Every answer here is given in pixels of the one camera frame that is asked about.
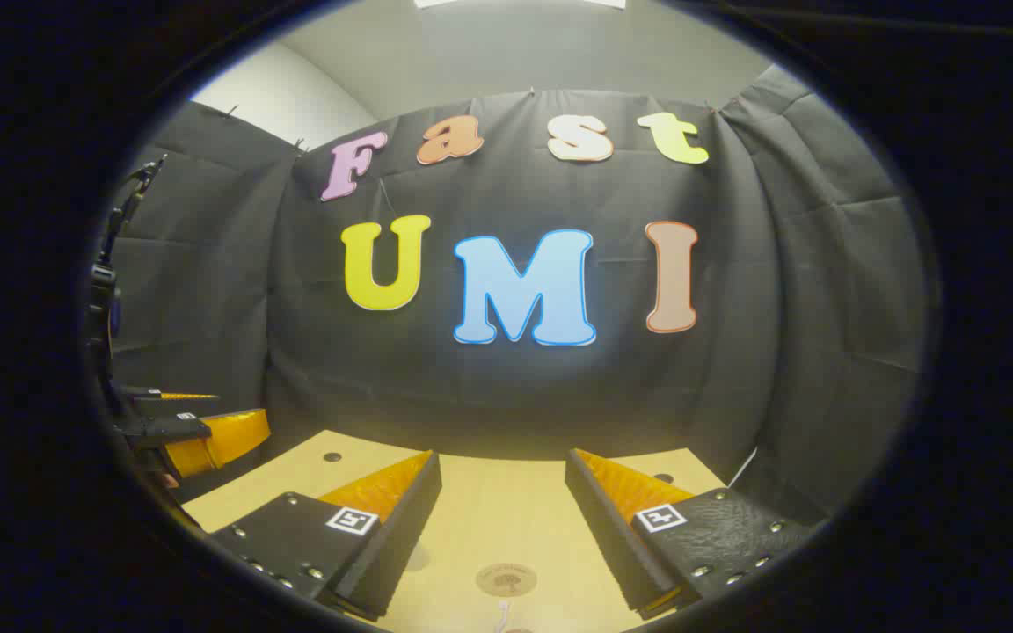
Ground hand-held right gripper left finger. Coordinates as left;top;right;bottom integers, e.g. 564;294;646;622
208;450;443;622

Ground round cork coaster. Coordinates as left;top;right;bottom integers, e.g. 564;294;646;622
475;563;538;597

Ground wooden desktop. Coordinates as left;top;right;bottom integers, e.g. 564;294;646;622
181;429;727;633

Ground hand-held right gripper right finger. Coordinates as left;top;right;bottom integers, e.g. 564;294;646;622
565;448;815;622

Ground black backdrop cloth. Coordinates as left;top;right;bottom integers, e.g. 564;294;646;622
106;66;929;528

